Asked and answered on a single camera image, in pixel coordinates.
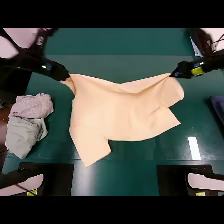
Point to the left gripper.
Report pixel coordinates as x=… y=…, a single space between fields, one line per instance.
x=57 y=71

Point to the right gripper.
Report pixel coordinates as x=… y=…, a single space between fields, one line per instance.
x=182 y=69

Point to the cream T-shirt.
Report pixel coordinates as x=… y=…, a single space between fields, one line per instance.
x=116 y=110

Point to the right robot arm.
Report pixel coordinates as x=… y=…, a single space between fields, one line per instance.
x=213 y=61

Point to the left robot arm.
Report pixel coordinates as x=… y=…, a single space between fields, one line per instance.
x=23 y=61

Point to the pale pink garment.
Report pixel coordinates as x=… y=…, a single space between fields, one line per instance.
x=31 y=106

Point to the dark blue garment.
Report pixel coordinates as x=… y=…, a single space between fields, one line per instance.
x=218 y=106

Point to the grey-green garment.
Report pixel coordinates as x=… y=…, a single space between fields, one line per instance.
x=23 y=135

